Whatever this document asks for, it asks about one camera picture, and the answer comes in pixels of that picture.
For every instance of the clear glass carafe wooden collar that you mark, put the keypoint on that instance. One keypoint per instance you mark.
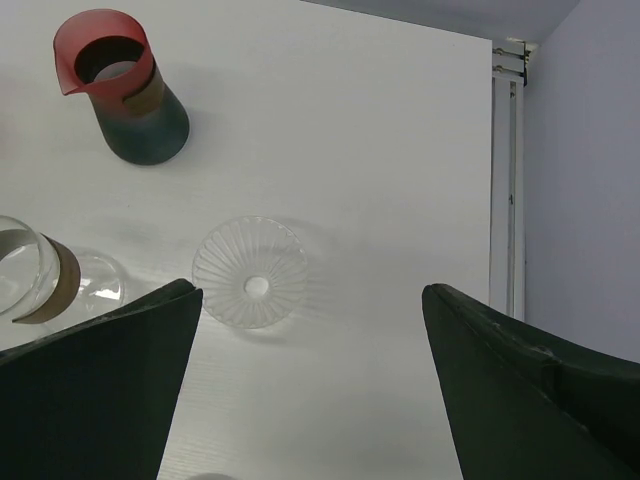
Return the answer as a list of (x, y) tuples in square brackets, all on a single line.
[(44, 281)]

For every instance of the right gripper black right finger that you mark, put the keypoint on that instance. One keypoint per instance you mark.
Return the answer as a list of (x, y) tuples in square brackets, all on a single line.
[(525, 404)]

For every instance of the clear ribbed glass dripper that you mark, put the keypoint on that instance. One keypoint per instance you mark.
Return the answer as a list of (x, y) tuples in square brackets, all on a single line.
[(252, 271)]

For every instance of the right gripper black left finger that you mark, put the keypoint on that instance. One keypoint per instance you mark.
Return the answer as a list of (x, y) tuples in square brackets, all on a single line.
[(96, 400)]

